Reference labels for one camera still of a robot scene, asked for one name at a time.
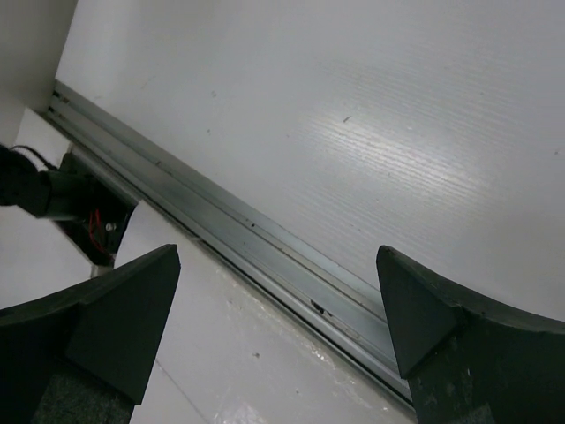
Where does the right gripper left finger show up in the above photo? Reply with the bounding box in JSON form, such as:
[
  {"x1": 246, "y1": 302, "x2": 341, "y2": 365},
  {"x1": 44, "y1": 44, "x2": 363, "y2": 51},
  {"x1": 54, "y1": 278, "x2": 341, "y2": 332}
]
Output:
[{"x1": 1, "y1": 244, "x2": 180, "y2": 423}]

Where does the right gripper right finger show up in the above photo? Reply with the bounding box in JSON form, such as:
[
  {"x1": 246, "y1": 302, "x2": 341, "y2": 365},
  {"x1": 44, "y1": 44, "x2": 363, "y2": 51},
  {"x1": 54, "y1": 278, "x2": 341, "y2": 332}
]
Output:
[{"x1": 376, "y1": 246, "x2": 564, "y2": 423}]

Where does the aluminium front rail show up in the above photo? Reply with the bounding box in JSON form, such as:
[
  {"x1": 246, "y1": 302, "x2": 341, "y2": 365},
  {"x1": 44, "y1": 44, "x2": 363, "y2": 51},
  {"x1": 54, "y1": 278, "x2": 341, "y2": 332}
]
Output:
[{"x1": 48, "y1": 82, "x2": 411, "y2": 404}]

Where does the white taped cover plate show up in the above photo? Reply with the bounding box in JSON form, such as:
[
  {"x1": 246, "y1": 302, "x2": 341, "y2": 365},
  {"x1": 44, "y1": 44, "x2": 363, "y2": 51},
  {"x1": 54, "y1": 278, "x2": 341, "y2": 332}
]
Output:
[{"x1": 116, "y1": 202, "x2": 415, "y2": 423}]

